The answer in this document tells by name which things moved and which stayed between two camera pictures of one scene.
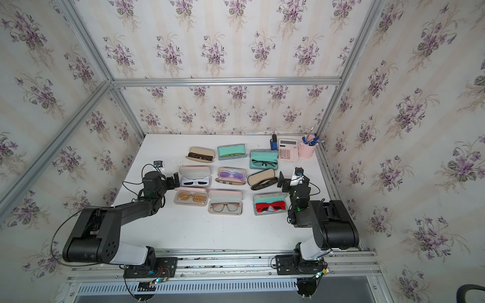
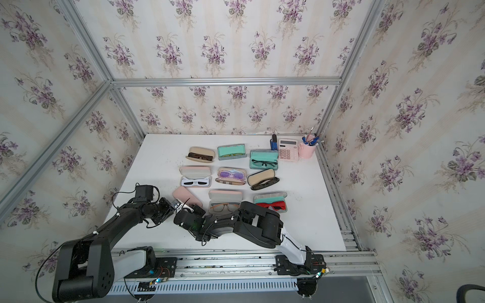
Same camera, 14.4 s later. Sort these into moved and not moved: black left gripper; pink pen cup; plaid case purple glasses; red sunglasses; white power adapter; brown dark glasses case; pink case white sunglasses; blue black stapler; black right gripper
Moved: black right gripper; white power adapter; black left gripper
Not moved: blue black stapler; pink case white sunglasses; red sunglasses; brown dark glasses case; pink pen cup; plaid case purple glasses
